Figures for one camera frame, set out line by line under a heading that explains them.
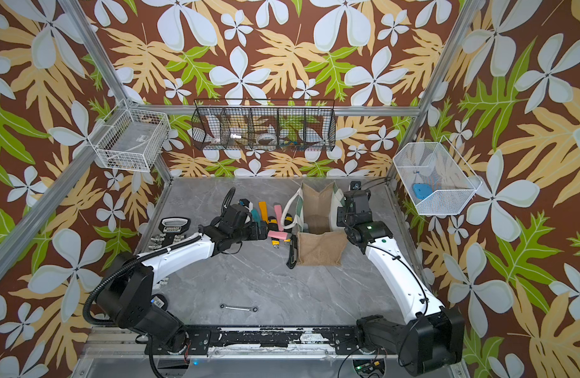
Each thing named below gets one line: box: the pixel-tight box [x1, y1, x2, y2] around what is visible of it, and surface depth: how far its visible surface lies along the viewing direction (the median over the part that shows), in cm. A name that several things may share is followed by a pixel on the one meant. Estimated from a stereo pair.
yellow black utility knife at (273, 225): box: [267, 215, 280, 249], surface depth 99 cm
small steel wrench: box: [219, 303, 259, 313], surface depth 83 cm
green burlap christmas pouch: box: [280, 181, 349, 267], surface depth 90 cm
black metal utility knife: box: [286, 233, 298, 270], surface depth 95 cm
